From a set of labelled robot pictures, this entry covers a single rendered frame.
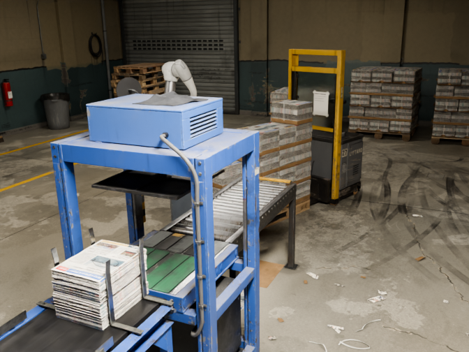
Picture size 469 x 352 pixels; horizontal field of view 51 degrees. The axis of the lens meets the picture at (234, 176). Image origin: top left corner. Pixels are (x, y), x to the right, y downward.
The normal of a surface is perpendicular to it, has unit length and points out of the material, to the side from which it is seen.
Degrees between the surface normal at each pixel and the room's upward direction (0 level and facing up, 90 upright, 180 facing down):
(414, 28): 90
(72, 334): 0
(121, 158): 90
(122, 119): 90
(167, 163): 90
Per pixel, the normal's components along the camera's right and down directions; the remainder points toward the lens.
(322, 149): -0.70, 0.22
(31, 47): 0.91, 0.11
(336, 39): -0.42, 0.27
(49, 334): -0.02, -0.96
